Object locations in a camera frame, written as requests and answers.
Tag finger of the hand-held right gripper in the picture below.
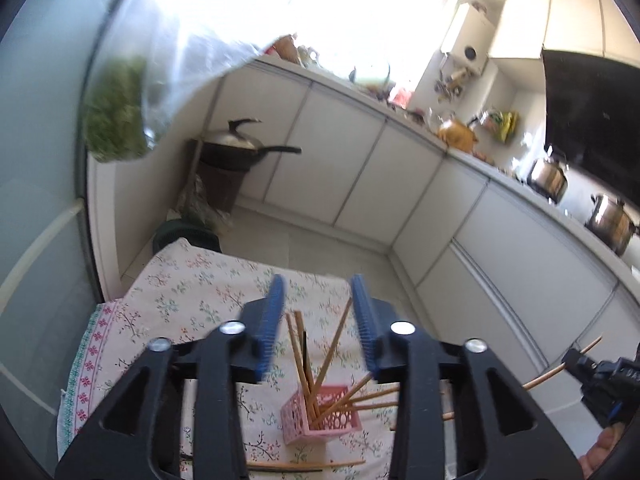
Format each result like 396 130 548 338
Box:
561 349 601 387

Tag white water heater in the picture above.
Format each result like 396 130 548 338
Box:
442 2 495 74

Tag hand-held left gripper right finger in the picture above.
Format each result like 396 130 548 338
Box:
349 274 586 480

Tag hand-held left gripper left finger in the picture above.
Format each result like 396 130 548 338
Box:
54 274 288 480

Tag small steel pot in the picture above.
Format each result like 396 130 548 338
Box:
527 145 571 204

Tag floral tablecloth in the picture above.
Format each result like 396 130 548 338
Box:
57 239 451 480

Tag wooden chopstick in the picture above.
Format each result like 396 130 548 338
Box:
317 297 354 387
285 313 314 403
521 336 604 391
245 459 367 470

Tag white wall cabinet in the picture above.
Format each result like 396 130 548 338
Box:
488 0 640 61

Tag orange kettle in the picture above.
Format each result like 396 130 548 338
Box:
437 114 479 154

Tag dark green plastic stool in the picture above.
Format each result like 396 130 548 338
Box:
152 218 222 257

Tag white kitchen cabinets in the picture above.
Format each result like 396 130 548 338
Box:
87 55 640 411

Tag pink perforated basket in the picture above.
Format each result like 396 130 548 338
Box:
279 384 362 445

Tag clear bag of greens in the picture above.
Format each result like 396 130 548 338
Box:
82 30 281 164

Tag large steel pot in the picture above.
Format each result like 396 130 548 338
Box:
585 192 639 257

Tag black range hood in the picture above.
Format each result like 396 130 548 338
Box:
542 48 640 187

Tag yellow snack packets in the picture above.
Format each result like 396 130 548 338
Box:
479 108 519 142

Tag hanging kitchen tools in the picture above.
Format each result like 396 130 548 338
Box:
434 64 474 102

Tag kitchen window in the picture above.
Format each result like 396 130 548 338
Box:
150 0 462 92

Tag person's right hand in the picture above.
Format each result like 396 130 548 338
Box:
579 422 626 480

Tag dark chopstick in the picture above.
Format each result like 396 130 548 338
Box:
247 466 324 474

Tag bunch of wooden chopsticks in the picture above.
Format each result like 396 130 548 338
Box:
292 310 402 420

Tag black wok with lid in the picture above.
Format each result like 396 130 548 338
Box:
200 118 303 172

